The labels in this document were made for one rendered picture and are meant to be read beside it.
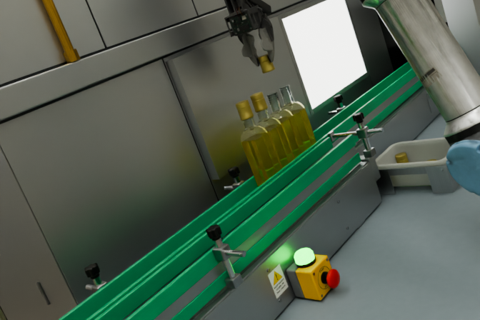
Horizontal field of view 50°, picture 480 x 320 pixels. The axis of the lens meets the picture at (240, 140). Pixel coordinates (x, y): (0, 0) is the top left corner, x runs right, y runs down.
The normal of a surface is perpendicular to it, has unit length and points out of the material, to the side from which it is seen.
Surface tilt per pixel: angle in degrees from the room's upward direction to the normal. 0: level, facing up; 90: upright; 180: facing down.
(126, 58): 90
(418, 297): 0
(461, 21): 90
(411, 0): 74
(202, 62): 90
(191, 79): 90
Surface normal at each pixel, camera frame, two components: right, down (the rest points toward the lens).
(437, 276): -0.34, -0.91
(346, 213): 0.71, -0.10
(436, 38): -0.08, -0.04
